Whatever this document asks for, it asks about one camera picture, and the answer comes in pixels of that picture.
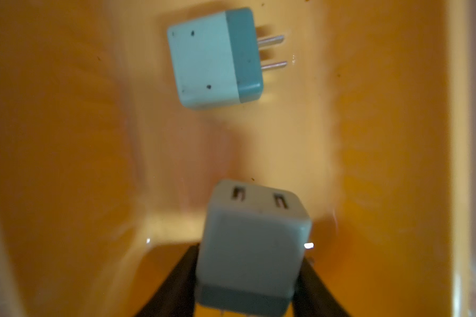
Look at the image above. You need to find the yellow storage bin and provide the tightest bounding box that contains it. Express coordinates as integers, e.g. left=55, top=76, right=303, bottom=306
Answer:
left=0, top=1, right=470, bottom=316

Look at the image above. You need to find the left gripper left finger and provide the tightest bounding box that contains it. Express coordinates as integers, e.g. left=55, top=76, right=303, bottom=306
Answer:
left=135, top=244, right=199, bottom=317

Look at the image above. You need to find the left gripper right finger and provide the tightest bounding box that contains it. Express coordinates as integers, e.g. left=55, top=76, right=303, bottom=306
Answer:
left=292, top=258, right=350, bottom=317

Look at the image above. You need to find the green plug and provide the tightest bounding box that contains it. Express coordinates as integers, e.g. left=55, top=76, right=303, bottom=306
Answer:
left=167, top=7, right=287, bottom=110
left=195, top=179, right=312, bottom=316

